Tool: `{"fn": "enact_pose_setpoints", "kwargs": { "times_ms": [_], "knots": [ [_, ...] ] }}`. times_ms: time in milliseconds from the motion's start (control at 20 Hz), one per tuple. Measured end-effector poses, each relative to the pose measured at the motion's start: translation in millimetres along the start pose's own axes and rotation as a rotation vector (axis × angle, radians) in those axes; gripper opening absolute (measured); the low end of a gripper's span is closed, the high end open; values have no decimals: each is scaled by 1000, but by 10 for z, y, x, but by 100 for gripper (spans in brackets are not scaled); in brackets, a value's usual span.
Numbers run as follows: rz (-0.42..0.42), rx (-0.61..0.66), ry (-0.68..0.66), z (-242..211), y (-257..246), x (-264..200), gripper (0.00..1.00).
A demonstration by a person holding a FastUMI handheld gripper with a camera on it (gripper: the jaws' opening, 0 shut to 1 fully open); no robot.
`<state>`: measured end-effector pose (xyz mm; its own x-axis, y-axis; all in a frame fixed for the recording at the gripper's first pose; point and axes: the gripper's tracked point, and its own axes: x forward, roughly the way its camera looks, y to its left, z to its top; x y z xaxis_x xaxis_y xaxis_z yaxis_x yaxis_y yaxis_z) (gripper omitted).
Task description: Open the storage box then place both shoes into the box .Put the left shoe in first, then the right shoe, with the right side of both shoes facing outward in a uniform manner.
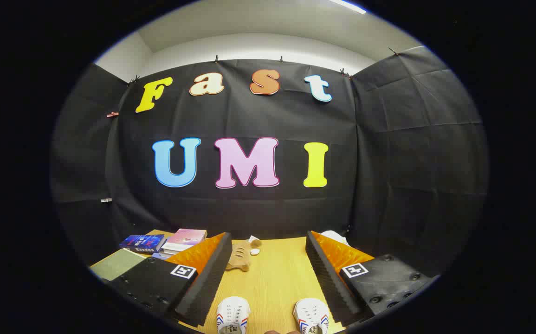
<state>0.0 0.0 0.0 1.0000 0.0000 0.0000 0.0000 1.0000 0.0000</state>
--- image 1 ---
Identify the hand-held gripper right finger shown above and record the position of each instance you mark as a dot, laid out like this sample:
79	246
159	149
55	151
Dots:
326	278

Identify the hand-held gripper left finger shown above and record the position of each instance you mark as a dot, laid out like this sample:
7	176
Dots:
209	283

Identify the white striped canvas shoe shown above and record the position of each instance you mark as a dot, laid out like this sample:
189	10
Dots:
233	313
312	314

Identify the brown plush toy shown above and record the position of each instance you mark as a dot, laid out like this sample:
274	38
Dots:
240	257

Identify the white plush toy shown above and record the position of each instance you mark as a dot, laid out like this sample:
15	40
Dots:
335	236

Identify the white book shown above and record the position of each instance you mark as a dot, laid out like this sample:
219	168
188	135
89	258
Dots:
172	248
161	255

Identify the dark blue book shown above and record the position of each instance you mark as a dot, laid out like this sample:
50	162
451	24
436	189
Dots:
142	242

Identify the ceiling light strip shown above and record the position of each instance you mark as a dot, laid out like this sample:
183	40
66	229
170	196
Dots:
346	5

